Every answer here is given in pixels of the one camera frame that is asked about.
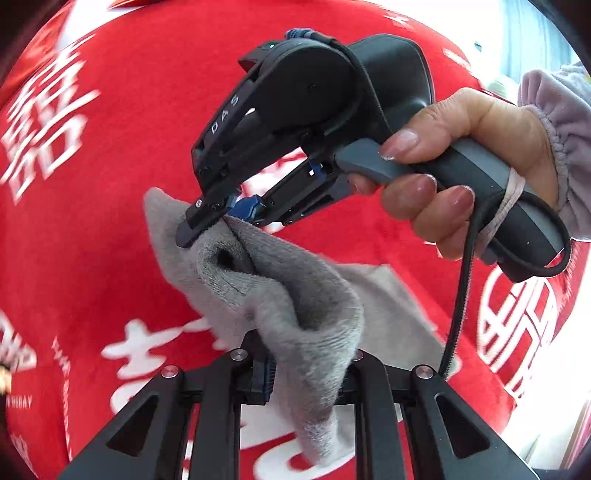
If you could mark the person's right hand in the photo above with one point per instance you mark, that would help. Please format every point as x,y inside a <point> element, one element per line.
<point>485,134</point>

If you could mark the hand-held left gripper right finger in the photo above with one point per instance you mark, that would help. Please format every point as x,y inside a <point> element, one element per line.
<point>367,376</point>

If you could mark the grey knit sweater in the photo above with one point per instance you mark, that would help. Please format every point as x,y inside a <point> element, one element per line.
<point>300,286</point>

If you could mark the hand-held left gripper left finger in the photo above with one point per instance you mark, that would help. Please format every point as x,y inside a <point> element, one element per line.
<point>265,371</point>

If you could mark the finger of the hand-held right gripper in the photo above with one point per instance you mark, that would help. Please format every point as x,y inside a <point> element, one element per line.
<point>247,207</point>
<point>203,221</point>

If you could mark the red printed blanket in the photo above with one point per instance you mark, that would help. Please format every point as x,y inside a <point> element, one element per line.
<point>115,254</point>

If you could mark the person's right forearm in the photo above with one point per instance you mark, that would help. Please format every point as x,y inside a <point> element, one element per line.
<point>561,138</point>

